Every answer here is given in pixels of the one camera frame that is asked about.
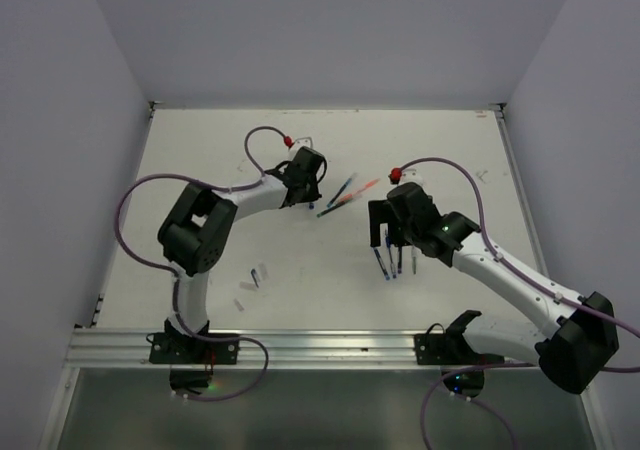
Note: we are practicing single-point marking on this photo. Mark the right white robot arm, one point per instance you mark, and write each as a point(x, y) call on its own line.
point(570, 337)

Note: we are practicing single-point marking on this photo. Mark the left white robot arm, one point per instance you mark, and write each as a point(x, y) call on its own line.
point(195, 232)

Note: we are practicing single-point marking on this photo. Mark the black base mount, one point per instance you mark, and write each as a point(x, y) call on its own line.
point(195, 350)
point(445, 346)

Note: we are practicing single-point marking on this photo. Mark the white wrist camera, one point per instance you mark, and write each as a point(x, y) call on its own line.
point(411, 175)
point(303, 142)

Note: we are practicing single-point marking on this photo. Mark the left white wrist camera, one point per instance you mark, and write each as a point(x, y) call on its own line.
point(303, 142)

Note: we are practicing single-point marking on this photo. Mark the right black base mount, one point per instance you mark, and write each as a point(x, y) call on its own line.
point(445, 346)

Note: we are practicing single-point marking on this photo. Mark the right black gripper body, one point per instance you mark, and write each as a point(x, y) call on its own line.
point(404, 233)

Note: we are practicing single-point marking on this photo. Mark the dark blue grip pen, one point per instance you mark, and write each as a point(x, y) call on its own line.
point(390, 254)

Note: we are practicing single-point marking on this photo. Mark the teal dark gel pen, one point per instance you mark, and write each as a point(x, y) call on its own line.
point(340, 204)

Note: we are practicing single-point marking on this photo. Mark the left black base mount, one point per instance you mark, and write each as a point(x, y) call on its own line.
point(195, 350)

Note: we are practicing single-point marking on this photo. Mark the orange gel pen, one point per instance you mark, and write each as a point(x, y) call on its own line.
point(364, 188)

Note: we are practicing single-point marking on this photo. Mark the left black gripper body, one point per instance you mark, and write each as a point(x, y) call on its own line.
point(312, 191)

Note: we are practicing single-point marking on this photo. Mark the blue clear gel pen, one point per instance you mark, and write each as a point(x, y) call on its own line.
point(381, 263)

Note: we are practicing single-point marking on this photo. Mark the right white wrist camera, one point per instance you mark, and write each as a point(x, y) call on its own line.
point(411, 175)

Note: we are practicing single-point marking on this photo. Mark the grey clear pen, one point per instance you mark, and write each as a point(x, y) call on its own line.
point(414, 260)

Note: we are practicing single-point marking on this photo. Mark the aluminium front rail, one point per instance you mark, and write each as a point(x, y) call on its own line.
point(313, 350)

